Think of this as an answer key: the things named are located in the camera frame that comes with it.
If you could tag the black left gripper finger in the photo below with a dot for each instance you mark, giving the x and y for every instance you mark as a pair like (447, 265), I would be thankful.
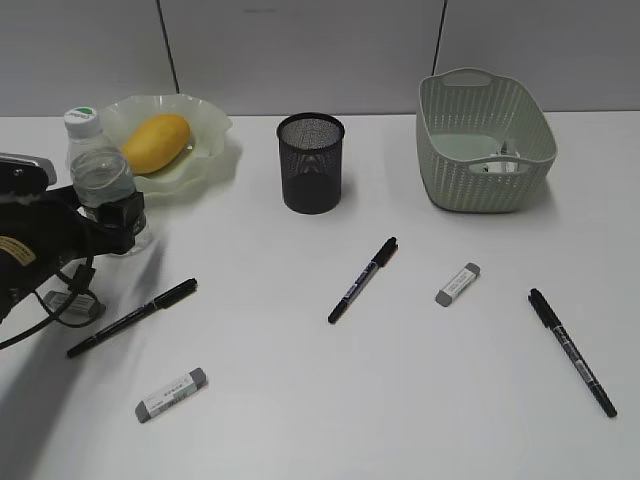
(113, 226)

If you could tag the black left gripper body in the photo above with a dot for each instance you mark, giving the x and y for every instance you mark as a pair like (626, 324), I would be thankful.
(40, 234)

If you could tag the clear plastic water bottle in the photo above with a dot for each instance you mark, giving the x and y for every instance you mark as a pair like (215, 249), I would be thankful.
(99, 171)

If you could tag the yellow mango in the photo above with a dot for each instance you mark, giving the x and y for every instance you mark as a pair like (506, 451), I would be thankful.
(156, 143)

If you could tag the white waste paper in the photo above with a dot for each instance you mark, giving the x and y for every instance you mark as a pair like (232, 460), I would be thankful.
(507, 149)

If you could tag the black marker pen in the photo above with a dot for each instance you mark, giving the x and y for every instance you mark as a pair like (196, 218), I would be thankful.
(161, 302)
(550, 320)
(380, 259)

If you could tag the grey white eraser far left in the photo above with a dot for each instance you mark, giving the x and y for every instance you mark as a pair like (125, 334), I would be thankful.
(82, 306)

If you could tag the grey white eraser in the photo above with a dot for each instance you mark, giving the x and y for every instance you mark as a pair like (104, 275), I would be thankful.
(170, 395)
(454, 287)
(82, 306)

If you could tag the pale green wavy glass plate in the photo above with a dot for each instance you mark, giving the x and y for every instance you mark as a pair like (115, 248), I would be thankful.
(208, 128)

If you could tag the grey white eraser front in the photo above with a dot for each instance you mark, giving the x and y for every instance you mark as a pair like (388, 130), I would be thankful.
(170, 395)

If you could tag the black mesh pen holder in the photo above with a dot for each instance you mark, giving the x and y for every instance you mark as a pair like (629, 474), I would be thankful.
(310, 153)

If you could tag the grey white eraser right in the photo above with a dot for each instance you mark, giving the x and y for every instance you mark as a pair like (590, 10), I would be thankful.
(454, 287)

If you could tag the pale green woven plastic basket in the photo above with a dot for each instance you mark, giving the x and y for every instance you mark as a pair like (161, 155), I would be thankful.
(463, 116)

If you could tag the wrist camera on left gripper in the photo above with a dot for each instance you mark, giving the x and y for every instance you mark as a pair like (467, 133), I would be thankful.
(25, 175)

